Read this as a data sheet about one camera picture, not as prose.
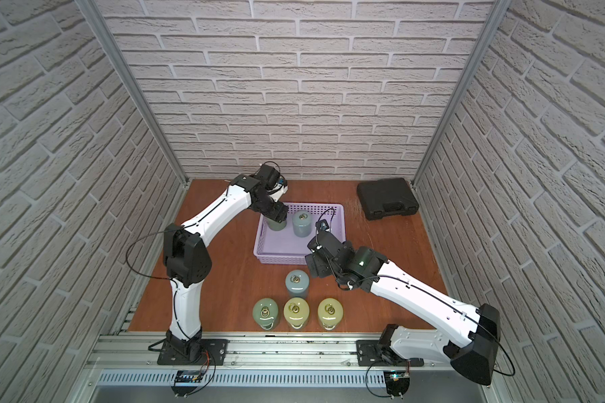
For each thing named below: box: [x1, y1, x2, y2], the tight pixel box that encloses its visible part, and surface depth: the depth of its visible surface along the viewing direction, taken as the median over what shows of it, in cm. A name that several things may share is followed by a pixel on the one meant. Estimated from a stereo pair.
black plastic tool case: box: [357, 177, 420, 221], surface depth 107 cm
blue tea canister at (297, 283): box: [284, 268, 311, 298], surface depth 82 cm
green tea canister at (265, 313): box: [252, 297, 279, 331], surface depth 76 cm
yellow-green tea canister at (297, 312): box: [283, 297, 311, 330], surface depth 76 cm
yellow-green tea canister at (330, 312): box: [317, 297, 344, 331], surface depth 76 cm
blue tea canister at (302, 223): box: [292, 209, 312, 239], surface depth 98 cm
